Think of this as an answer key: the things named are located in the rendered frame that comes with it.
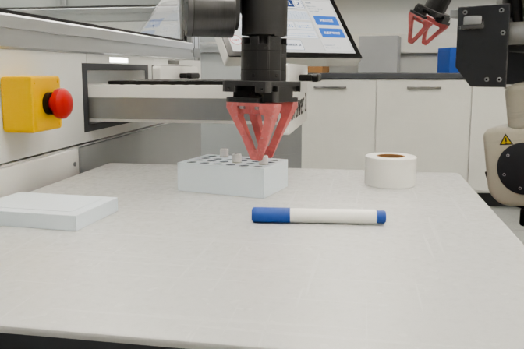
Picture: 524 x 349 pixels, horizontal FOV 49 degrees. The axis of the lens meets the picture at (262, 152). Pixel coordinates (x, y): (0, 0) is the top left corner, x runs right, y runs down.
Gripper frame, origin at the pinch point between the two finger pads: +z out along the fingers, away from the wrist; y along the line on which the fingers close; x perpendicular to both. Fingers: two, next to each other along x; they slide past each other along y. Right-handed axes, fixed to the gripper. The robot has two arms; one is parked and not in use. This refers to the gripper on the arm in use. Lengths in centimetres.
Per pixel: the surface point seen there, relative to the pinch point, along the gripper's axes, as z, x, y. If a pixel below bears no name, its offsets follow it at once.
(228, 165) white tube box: 1.6, -3.6, 2.5
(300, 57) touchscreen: -16, -41, -115
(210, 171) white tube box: 2.5, -5.8, 3.1
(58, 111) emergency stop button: -4.8, -23.7, 11.0
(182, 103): -5.2, -20.3, -12.6
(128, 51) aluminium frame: -14.0, -40.2, -24.4
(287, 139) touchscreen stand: 12, -48, -123
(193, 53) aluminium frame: -16, -52, -67
